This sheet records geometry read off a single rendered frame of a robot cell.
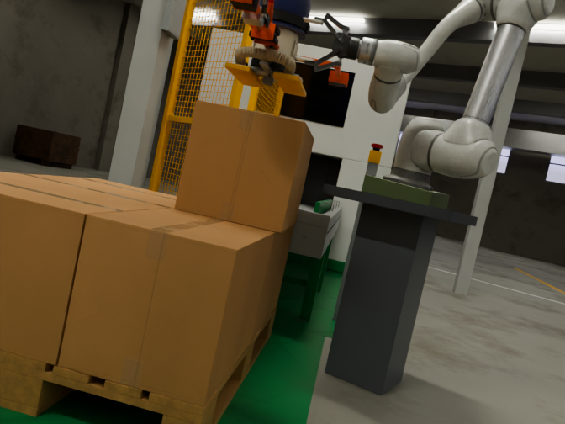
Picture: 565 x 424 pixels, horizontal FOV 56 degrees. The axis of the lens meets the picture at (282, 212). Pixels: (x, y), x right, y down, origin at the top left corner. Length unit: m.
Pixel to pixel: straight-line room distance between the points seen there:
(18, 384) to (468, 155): 1.58
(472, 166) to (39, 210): 1.41
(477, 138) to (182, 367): 1.29
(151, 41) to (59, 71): 9.12
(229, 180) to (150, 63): 1.74
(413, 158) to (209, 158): 0.79
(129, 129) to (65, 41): 9.26
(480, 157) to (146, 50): 2.25
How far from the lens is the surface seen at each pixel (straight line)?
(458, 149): 2.03
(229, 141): 1.90
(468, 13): 2.25
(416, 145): 2.13
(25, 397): 1.59
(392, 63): 1.91
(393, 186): 2.08
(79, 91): 12.92
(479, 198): 5.44
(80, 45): 12.91
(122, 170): 3.50
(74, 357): 1.49
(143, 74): 3.52
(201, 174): 1.92
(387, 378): 2.19
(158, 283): 1.35
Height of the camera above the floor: 0.73
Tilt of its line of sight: 4 degrees down
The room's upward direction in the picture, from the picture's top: 12 degrees clockwise
